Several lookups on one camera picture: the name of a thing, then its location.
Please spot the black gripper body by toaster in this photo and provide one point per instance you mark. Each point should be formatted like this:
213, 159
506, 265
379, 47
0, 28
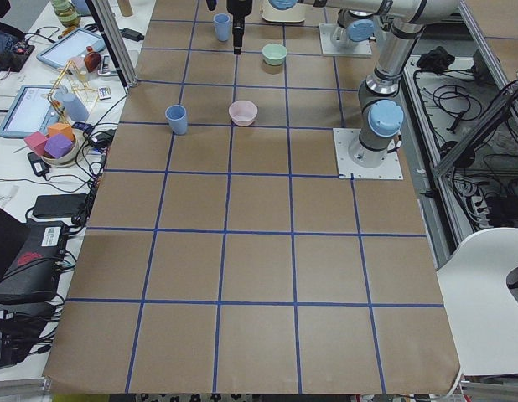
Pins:
236, 12

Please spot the black gripper finger by toaster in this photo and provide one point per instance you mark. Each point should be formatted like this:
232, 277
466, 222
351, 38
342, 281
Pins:
238, 30

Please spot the blue cup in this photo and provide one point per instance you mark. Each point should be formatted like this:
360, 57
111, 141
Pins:
177, 118
222, 26

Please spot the green bowl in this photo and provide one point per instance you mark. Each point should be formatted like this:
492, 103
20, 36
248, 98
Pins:
274, 54

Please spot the pink bowl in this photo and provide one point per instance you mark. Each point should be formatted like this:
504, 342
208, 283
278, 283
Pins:
243, 112

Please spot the brown glass bottle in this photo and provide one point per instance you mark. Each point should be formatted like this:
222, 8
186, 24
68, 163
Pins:
92, 59

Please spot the tablet in blue case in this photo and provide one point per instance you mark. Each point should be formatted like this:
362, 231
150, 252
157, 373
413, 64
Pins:
71, 45

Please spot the bowl of coloured blocks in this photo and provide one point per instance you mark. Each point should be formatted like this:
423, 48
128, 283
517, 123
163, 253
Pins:
58, 147

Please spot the black power adapter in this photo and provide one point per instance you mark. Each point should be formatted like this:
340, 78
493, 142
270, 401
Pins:
58, 206

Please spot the black electronics box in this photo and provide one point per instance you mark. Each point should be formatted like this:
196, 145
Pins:
30, 254

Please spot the white chair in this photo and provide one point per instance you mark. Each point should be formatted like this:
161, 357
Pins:
482, 312

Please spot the aluminium frame post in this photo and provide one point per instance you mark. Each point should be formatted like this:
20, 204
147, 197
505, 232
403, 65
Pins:
105, 21

